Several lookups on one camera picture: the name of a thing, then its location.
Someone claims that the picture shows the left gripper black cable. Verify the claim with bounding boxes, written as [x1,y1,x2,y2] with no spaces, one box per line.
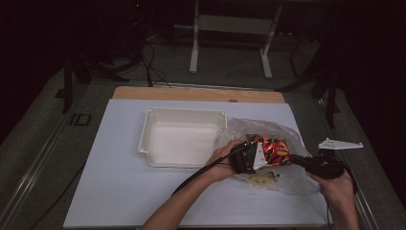
[171,145,248,196]

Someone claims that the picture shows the thin black cable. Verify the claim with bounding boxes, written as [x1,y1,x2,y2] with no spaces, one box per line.
[28,164,86,230]

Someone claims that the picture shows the white metal stand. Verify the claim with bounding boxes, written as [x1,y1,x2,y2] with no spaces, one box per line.
[173,0,283,81]

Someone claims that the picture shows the black metal stand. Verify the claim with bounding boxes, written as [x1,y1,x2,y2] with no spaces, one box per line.
[54,54,130,115]
[276,47,341,128]

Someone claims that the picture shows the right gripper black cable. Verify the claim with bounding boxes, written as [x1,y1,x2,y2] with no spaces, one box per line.
[324,159,359,230]

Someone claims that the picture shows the red snack packet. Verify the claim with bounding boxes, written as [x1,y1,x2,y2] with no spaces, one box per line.
[247,133,292,168]

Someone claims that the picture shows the person's left hand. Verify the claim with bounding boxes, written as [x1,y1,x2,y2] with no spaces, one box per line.
[205,139,247,183]

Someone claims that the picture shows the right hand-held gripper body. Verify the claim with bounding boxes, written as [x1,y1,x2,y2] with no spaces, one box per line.
[300,137,364,180]

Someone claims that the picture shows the white table mat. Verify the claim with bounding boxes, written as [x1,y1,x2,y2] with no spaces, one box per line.
[62,98,333,229]

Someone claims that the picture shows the clear plastic bag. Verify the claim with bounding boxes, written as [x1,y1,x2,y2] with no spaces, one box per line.
[214,118,320,196]

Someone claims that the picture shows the white plastic bin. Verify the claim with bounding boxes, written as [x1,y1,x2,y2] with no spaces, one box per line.
[137,106,228,170]

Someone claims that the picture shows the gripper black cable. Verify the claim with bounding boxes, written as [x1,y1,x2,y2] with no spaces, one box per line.
[324,159,359,230]
[171,145,248,196]

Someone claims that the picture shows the black floor cables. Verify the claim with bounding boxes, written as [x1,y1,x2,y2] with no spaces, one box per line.
[140,41,172,88]

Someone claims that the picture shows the person's right hand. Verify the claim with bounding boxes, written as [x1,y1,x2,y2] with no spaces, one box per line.
[307,169,356,200]

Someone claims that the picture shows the small yellow packet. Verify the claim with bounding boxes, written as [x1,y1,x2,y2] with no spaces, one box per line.
[248,173,278,186]

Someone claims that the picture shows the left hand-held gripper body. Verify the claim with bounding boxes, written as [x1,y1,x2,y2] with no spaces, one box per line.
[229,141,269,175]

